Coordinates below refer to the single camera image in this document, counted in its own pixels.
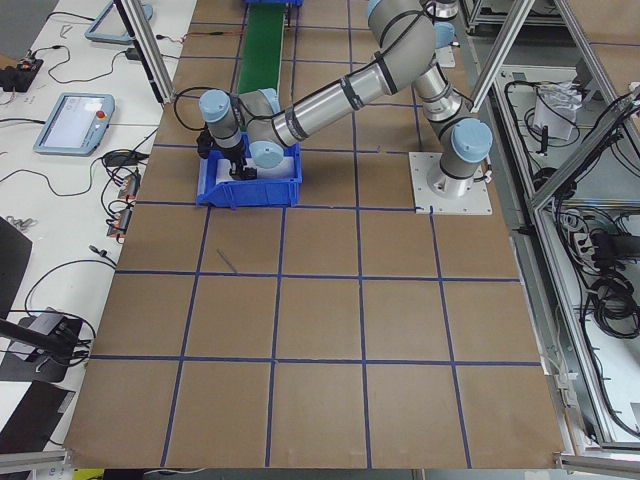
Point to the white foam pad left bin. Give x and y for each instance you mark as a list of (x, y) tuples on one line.
[(284, 170)]

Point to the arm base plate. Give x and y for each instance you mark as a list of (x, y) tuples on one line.
[(436, 193)]

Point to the far teach pendant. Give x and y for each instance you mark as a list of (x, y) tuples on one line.
[(108, 27)]

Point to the blue bin left side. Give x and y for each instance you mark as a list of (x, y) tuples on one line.
[(247, 193)]

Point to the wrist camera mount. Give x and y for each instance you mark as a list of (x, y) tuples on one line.
[(205, 143)]

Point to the green conveyor belt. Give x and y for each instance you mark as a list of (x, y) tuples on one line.
[(262, 50)]

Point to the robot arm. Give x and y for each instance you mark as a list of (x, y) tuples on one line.
[(252, 125)]

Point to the teach pendant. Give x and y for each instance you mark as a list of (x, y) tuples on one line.
[(108, 27), (76, 124)]

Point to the aluminium frame post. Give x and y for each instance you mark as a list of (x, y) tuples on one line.
[(138, 28)]

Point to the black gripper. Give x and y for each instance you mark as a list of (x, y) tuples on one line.
[(236, 156)]

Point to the near teach pendant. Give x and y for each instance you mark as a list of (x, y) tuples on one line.
[(76, 124)]

